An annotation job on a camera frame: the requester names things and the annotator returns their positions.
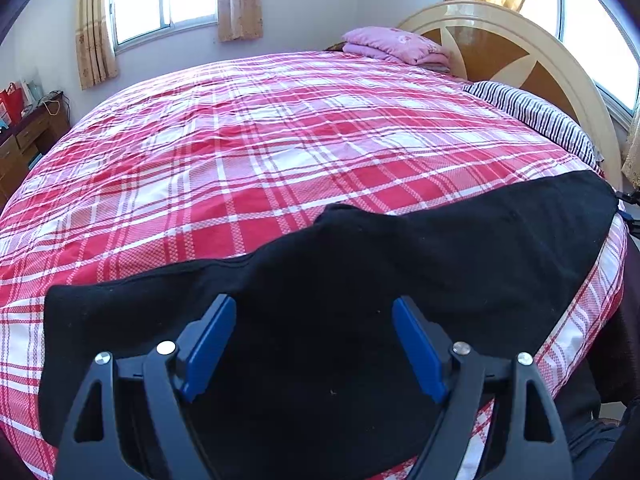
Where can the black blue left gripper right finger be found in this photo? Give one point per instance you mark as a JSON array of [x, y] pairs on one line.
[[525, 437]]

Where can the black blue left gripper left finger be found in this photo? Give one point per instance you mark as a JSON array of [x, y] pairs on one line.
[[127, 418]]

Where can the black pants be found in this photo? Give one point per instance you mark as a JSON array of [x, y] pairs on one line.
[[314, 383]]

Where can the striped pillow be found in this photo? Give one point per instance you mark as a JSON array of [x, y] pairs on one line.
[[539, 115]]

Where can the side window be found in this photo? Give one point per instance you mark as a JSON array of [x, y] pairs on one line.
[[600, 46]]

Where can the cream and wood headboard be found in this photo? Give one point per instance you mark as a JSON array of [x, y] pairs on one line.
[[489, 42]]

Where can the red white plaid bedspread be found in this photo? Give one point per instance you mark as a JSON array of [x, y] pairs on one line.
[[219, 160]]

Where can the folded pink blanket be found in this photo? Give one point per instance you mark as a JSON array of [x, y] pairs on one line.
[[397, 46]]

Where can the brown wooden desk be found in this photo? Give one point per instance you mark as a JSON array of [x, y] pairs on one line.
[[35, 135]]

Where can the red gift bag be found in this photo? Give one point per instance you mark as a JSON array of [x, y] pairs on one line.
[[12, 104]]

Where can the left beige curtain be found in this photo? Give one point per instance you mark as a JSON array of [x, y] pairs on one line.
[[96, 60]]

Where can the beige curtain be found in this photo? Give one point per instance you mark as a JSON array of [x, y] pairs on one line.
[[240, 20], [96, 60]]

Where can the right beige curtain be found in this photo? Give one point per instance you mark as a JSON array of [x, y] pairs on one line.
[[240, 20]]

